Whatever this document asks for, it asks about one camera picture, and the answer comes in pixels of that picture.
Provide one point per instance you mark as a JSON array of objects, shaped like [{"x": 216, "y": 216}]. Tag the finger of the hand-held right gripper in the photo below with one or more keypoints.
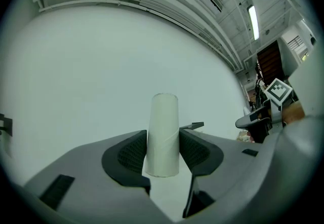
[{"x": 253, "y": 119}]

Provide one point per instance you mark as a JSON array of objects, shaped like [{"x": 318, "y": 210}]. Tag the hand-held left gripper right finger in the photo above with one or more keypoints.
[{"x": 235, "y": 167}]

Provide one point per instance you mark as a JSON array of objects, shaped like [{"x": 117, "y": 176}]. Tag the person's right forearm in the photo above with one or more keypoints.
[{"x": 293, "y": 114}]

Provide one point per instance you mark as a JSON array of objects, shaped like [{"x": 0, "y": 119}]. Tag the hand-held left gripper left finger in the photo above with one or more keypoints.
[{"x": 83, "y": 167}]

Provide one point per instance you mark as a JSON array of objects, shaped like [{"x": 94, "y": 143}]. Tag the brown wooden staircase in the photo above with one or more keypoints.
[{"x": 270, "y": 60}]

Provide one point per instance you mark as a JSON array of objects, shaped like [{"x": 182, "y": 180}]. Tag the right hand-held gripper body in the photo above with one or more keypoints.
[{"x": 278, "y": 93}]

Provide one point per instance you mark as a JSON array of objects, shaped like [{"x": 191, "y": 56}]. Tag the long ceiling light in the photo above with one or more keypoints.
[{"x": 253, "y": 22}]

